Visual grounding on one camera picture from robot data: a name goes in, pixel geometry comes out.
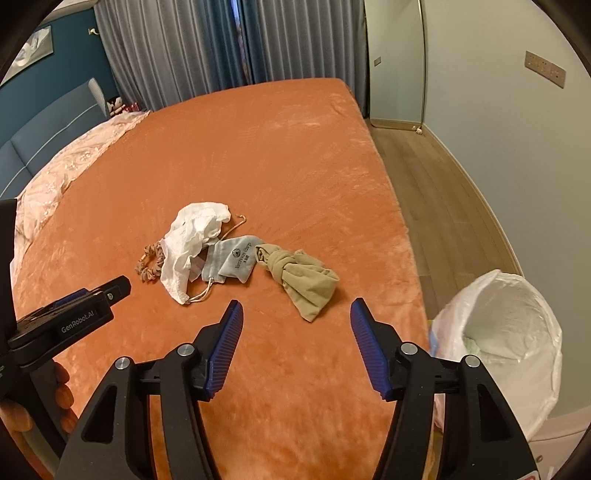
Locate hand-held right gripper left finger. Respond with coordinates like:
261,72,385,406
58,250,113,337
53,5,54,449
55,299,245,480

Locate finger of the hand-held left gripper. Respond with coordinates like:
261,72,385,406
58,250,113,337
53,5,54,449
48,275,132,312

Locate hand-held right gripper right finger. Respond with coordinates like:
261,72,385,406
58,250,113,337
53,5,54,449
349,298,536,480

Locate brown spotted scrunchie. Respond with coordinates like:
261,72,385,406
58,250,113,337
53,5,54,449
135,240,167,283

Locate grey drawstring pouch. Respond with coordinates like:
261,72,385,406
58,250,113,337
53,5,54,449
189,235,265,304

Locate white tissue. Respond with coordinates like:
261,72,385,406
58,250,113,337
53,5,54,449
159,202,232,305

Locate beige knotted stockings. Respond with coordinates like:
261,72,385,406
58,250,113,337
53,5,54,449
255,246,340,322

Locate waste bin with white liner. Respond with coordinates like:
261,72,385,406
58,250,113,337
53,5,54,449
429,270,564,439

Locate person's left hand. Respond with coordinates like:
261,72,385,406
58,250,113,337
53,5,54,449
0,361,77,437

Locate pink patterned quilt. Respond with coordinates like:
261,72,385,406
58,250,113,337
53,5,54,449
10,110,151,278

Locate blue padded headboard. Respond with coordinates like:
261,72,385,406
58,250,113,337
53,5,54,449
0,78,112,204

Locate orange plush bed blanket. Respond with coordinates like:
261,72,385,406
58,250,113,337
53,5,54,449
9,78,435,480

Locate grey curtain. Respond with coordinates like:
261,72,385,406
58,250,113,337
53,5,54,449
93,0,370,116

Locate gold-framed standing mirror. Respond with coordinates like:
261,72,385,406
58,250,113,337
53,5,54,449
364,0,426,132

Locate framed wall picture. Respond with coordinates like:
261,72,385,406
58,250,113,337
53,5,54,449
9,25,52,75

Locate beige wall switch panel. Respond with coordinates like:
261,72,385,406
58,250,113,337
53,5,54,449
525,51,566,88

